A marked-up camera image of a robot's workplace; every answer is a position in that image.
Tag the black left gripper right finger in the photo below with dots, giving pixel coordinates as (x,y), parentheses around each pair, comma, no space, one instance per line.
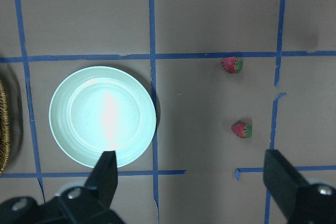
(287,186)

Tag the brown wicker basket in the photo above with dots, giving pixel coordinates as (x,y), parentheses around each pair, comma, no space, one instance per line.
(5,130)

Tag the red strawberry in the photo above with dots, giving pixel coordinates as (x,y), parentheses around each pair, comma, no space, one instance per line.
(242,130)
(232,65)

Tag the light green plate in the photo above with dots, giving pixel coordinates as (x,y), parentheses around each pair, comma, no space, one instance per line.
(98,109)

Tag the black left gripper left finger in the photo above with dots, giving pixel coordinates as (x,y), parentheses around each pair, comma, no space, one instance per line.
(103,180)

